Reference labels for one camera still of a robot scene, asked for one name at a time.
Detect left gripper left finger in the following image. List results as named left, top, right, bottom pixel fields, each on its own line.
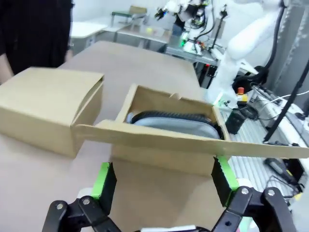
left=47, top=161, right=121, bottom=232

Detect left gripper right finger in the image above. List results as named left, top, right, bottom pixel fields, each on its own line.
left=211, top=156, right=299, bottom=232

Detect larger cardboard box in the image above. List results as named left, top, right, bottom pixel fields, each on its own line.
left=75, top=83, right=309, bottom=177

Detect small black box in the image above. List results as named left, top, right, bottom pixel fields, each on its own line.
left=225, top=108, right=246, bottom=135

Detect cardboard box with black stapler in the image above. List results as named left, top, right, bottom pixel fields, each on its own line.
left=0, top=67, right=105, bottom=159

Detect black handheld device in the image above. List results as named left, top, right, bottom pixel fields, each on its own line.
left=265, top=158, right=293, bottom=181

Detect red emergency stop button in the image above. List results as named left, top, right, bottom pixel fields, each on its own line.
left=236, top=87, right=248, bottom=102

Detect thick black pole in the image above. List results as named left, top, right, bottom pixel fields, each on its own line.
left=262, top=57, right=309, bottom=144

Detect metal table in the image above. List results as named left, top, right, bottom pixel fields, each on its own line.
left=166, top=45, right=225, bottom=71

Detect small white table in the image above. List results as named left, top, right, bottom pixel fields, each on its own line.
left=70, top=21, right=109, bottom=57

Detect person's torso in black cardigan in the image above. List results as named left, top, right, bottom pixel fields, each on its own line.
left=0, top=0, right=73, bottom=76

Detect background white robot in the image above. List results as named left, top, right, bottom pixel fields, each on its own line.
left=154, top=0, right=228, bottom=53

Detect aluminium profile base frame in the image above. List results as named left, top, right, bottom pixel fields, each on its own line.
left=217, top=91, right=309, bottom=201

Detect tangled black cables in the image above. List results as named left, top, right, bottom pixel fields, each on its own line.
left=265, top=175, right=305, bottom=198

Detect black cable sleeve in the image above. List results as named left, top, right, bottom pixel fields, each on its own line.
left=233, top=0, right=285, bottom=86

